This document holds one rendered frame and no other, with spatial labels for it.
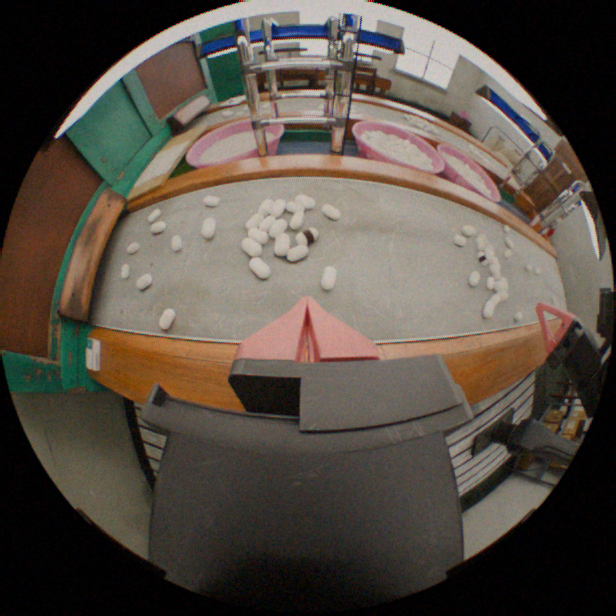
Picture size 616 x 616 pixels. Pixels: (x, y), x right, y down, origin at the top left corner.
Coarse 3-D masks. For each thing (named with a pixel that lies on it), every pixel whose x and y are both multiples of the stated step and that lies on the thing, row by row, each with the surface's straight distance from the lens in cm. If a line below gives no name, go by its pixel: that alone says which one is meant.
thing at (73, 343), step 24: (192, 120) 114; (144, 144) 76; (144, 168) 71; (120, 192) 62; (120, 216) 64; (96, 288) 59; (96, 312) 55; (72, 336) 52; (72, 360) 53; (72, 384) 54; (96, 384) 57
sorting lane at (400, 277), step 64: (192, 192) 46; (256, 192) 37; (320, 192) 35; (384, 192) 40; (128, 256) 49; (192, 256) 33; (320, 256) 27; (384, 256) 30; (448, 256) 38; (512, 256) 64; (128, 320) 41; (192, 320) 29; (256, 320) 25; (384, 320) 26; (448, 320) 33; (512, 320) 52
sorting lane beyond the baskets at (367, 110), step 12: (228, 108) 107; (240, 108) 99; (264, 108) 89; (288, 108) 84; (300, 108) 83; (312, 108) 83; (360, 108) 93; (372, 108) 99; (384, 108) 107; (204, 120) 101; (216, 120) 91; (396, 120) 91; (408, 120) 100; (444, 132) 116; (456, 144) 107; (468, 144) 129; (504, 168) 159
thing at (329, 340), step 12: (312, 300) 11; (312, 312) 9; (324, 312) 9; (312, 324) 8; (324, 324) 7; (336, 324) 8; (312, 336) 8; (324, 336) 6; (336, 336) 6; (348, 336) 6; (360, 336) 7; (312, 348) 11; (324, 348) 6; (336, 348) 6; (348, 348) 6; (360, 348) 6; (372, 348) 6; (312, 360) 11; (324, 360) 6; (336, 360) 6; (348, 360) 6; (360, 360) 6
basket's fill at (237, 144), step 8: (232, 136) 68; (240, 136) 64; (248, 136) 64; (272, 136) 60; (216, 144) 67; (224, 144) 62; (232, 144) 60; (240, 144) 59; (248, 144) 56; (208, 152) 62; (216, 152) 59; (224, 152) 57; (232, 152) 55; (240, 152) 55; (200, 160) 61; (208, 160) 57; (216, 160) 54; (232, 160) 52
